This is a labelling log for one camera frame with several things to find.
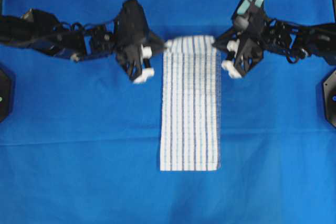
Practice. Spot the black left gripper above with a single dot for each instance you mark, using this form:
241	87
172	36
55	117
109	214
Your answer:
131	34

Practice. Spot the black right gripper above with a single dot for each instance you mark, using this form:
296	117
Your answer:
242	40

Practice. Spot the blue white striped towel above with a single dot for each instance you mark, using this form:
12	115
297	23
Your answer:
191	104

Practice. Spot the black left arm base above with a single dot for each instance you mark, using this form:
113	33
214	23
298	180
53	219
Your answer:
8	80

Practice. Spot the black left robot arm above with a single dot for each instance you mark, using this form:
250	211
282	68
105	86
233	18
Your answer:
43	32

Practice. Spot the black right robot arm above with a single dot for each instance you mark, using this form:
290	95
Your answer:
297	42

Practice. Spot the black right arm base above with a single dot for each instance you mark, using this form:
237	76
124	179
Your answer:
328	88

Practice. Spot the blue table cloth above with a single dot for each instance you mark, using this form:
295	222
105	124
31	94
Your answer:
82	142

